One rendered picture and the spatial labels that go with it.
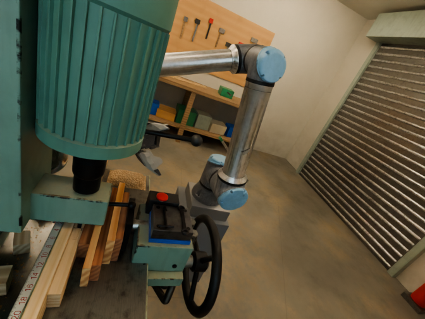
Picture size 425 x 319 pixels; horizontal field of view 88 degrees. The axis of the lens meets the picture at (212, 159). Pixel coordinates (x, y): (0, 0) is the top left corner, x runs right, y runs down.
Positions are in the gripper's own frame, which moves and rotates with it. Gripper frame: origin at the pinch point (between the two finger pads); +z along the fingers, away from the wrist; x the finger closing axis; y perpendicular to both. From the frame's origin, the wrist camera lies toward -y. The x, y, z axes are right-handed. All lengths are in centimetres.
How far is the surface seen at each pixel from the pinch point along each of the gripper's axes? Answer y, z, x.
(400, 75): 352, 57, -53
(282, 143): 401, -58, 112
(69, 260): -27.4, 6.2, 13.1
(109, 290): -23.9, 14.1, 18.1
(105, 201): -19.0, 4.0, 4.2
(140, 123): -15.4, 7.9, -14.6
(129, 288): -20.7, 16.2, 18.5
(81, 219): -22.5, 1.3, 9.1
